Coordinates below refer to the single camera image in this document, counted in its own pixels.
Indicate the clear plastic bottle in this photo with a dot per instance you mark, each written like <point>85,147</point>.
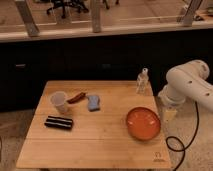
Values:
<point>142,81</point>

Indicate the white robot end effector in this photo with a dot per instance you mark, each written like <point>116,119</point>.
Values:
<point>168,114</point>

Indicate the black office chair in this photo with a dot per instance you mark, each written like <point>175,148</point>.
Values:
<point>78,4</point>

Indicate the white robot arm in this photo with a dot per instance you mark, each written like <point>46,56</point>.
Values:
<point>186,81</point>

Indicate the translucent plastic cup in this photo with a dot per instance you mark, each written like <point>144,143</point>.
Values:
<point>59,100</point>

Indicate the black striped rectangular block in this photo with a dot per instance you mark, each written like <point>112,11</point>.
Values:
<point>59,122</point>

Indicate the orange bowl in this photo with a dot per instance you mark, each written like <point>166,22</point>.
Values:
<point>143,123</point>

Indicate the blue sponge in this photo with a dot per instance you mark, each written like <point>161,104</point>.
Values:
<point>93,102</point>

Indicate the wooden table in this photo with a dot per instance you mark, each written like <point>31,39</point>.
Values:
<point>98,140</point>

